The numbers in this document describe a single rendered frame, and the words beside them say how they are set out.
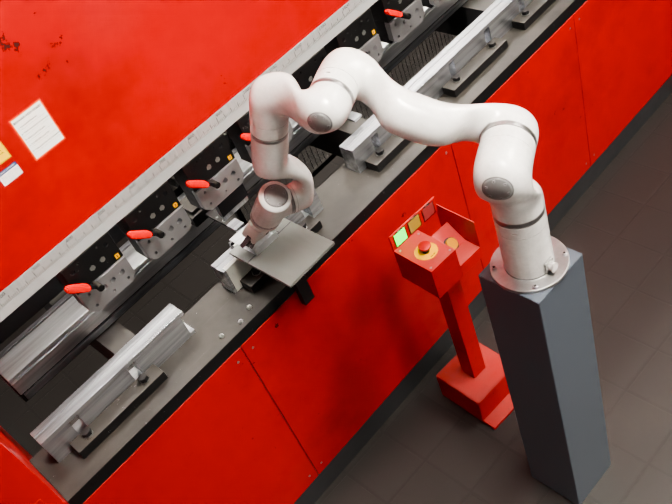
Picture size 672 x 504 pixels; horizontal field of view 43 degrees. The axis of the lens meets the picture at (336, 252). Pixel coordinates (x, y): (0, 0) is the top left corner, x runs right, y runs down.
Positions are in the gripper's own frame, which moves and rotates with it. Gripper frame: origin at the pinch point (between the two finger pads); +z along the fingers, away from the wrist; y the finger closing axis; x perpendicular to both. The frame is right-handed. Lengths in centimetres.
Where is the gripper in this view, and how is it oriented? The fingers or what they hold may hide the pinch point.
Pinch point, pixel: (257, 235)
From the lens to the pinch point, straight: 239.5
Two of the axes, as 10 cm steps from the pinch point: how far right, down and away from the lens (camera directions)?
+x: 7.2, 7.0, -0.4
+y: -6.6, 6.5, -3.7
